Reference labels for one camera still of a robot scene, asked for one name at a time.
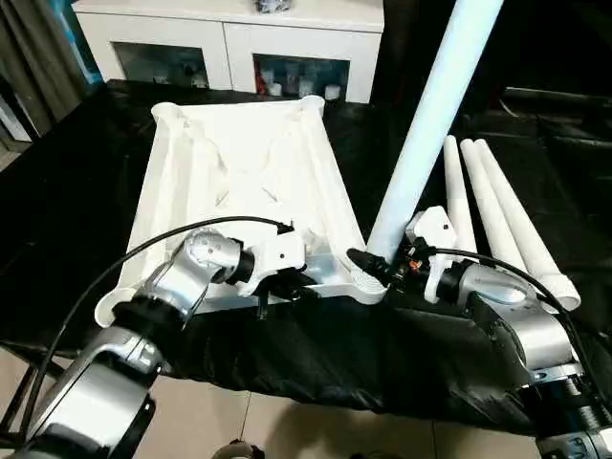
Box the black mat cover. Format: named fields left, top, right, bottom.
left=0, top=78, right=612, bottom=436

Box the white plastic table top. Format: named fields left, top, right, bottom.
left=94, top=94, right=389, bottom=330

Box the grey curtain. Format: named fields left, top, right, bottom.
left=0, top=0, right=104, bottom=168

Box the white glass door cabinet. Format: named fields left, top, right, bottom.
left=74, top=0, right=386, bottom=104

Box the dark robot waist part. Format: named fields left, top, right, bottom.
left=217, top=439, right=264, bottom=459

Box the dark speckled object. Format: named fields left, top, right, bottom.
left=251, top=0, right=295, bottom=13

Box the white plastic table leg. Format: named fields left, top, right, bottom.
left=472, top=138, right=582, bottom=315
left=460, top=138, right=546, bottom=295
left=365, top=0, right=506, bottom=264
left=443, top=135, right=479, bottom=254

